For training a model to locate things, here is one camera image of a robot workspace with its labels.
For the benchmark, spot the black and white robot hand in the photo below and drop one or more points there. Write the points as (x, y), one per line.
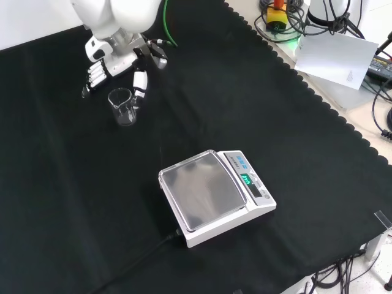
(119, 64)

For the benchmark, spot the clear glass beaker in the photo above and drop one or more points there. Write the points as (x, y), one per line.
(124, 107)

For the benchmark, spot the white electronic balance steel pan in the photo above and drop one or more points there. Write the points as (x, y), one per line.
(208, 190)

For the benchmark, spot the yellow stop button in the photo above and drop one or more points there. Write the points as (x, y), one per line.
(277, 16)

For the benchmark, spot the black table cloth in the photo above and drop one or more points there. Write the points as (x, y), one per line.
(275, 122)

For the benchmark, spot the pale board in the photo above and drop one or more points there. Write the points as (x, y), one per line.
(333, 58)

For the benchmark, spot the black power adapter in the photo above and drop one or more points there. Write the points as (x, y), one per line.
(381, 65)

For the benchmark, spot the clear cloth clip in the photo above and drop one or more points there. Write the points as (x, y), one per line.
(384, 219)

